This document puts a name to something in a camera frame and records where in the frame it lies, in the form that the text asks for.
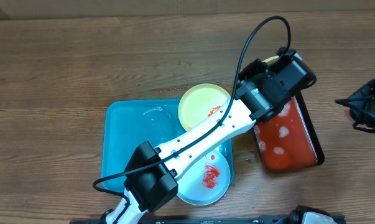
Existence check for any yellow plate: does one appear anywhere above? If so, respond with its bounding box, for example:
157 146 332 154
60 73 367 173
262 55 279 66

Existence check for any pink and black sponge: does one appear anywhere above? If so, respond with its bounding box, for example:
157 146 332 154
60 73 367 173
345 109 354 123

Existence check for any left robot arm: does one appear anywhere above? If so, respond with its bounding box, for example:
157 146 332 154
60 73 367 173
93 50 317 223

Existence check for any black tray with red liquid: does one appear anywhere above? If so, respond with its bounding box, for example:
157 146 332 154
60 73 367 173
253 94 325 174

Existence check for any teal plastic tray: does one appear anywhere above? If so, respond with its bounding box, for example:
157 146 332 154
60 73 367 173
100 99 235 193

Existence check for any yellow-green plate top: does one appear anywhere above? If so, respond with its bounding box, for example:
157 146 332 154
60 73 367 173
178 83 230 131

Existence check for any light blue plate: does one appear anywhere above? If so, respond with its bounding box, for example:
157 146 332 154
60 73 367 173
177 149 231 206

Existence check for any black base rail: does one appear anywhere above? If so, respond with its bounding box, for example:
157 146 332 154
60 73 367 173
138 205 346 224

